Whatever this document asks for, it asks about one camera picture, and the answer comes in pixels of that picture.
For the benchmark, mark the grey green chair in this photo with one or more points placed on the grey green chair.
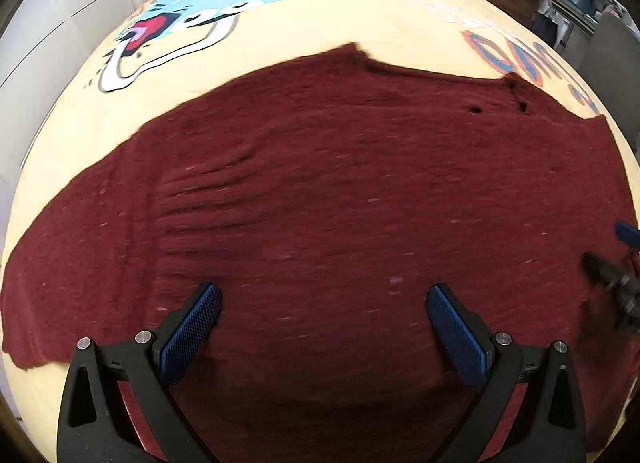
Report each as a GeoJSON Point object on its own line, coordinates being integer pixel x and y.
{"type": "Point", "coordinates": [610, 67]}

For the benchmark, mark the dark red knit sweater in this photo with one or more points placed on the dark red knit sweater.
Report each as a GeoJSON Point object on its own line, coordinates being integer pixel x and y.
{"type": "Point", "coordinates": [323, 196]}

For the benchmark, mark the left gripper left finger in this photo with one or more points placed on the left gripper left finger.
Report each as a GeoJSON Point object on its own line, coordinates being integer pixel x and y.
{"type": "Point", "coordinates": [94, 424]}

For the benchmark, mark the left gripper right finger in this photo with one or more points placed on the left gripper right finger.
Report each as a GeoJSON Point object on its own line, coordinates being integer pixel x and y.
{"type": "Point", "coordinates": [550, 424]}

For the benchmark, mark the white wardrobe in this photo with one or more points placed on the white wardrobe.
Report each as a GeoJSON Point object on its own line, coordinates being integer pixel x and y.
{"type": "Point", "coordinates": [42, 49]}

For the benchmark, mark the dark hanging tote bag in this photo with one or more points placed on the dark hanging tote bag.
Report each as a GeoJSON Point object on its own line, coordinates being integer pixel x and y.
{"type": "Point", "coordinates": [545, 28]}

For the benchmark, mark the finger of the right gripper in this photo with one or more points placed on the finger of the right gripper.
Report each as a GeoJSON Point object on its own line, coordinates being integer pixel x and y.
{"type": "Point", "coordinates": [620, 284]}
{"type": "Point", "coordinates": [627, 234]}

